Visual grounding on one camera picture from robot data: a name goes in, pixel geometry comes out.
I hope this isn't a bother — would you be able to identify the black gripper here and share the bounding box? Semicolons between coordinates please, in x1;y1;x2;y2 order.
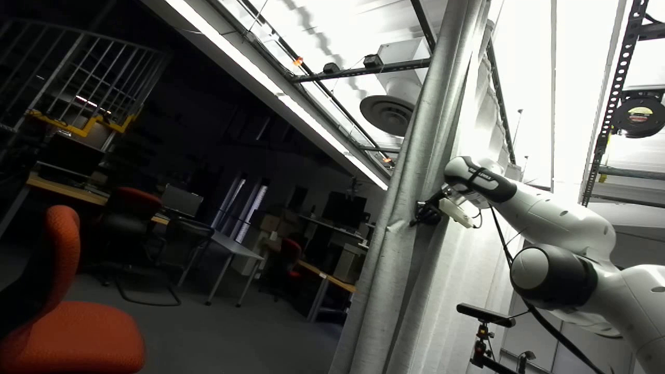
409;186;452;228

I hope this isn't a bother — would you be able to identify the white grey fabric curtain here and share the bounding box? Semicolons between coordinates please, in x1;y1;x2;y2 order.
328;0;524;374

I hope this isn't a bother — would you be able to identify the black curtain rod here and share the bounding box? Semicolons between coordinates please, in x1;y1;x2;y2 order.
289;52;435;86

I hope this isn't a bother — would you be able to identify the black computer monitor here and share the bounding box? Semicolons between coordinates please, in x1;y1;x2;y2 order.
320;191;369;232

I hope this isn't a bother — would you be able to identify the round ceiling vent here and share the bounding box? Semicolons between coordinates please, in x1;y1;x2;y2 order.
357;94;418;138

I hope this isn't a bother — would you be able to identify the small wooden desk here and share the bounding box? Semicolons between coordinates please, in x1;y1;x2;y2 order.
295;256;359;326

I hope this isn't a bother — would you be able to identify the small red chair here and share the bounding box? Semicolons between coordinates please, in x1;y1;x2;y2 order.
276;236;306;293

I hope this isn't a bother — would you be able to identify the long ceiling light strip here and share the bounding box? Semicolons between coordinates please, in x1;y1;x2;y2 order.
162;0;393;194

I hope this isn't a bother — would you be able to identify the grey folding table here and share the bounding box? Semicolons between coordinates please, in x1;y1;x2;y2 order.
174;232;267;310

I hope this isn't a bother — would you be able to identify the dark laptop screen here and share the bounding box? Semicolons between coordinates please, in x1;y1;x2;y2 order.
160;186;207;220

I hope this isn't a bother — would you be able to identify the round black yellow fan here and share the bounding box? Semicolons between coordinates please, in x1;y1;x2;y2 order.
617;91;665;140

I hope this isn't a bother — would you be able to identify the black perforated rack upright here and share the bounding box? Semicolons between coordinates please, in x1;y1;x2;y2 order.
579;0;665;208

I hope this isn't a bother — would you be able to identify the red black office chair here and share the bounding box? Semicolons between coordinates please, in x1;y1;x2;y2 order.
101;186;185;310

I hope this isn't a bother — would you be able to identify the long wooden desk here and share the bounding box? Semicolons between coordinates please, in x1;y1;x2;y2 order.
24;172;112;208

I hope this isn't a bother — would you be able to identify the orange office chair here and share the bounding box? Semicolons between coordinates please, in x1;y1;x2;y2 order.
0;203;148;374

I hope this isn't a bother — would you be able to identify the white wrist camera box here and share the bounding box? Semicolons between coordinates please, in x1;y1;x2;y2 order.
438;196;485;232

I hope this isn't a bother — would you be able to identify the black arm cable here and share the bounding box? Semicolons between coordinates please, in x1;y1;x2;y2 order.
487;206;607;374

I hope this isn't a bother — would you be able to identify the white ceiling duct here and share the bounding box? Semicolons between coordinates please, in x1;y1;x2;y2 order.
374;38;444;109

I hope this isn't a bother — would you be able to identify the yellow metal frame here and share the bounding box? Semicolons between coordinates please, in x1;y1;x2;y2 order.
26;106;138;141

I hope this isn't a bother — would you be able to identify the wire grid shelf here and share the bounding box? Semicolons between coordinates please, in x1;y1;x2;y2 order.
0;18;171;135

